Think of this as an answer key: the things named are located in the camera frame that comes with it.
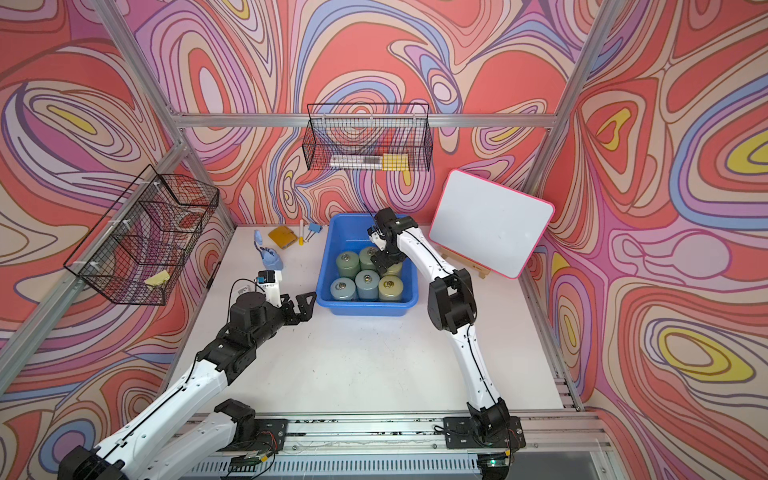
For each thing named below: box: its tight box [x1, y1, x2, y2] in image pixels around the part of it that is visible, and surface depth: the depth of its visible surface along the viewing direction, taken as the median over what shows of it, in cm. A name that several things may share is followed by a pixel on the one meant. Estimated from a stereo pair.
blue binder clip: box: [304, 223, 323, 243], surface depth 121 cm
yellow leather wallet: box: [268, 225, 298, 250], surface depth 117 cm
